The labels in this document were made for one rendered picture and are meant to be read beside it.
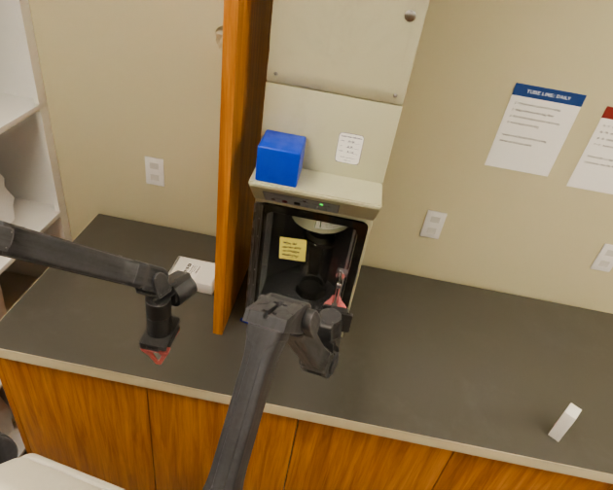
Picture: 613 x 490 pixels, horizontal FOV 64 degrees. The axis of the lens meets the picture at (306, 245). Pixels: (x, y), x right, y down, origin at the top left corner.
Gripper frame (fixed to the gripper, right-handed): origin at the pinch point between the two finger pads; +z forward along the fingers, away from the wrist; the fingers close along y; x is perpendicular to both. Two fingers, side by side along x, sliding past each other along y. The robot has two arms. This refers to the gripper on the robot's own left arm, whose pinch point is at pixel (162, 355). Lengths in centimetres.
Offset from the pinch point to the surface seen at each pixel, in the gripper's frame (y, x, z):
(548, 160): 76, -101, -37
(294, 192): 22, -26, -41
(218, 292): 24.3, -7.6, -1.6
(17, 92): 76, 79, -27
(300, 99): 33, -23, -58
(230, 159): 24, -9, -44
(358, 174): 33, -40, -42
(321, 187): 25, -32, -41
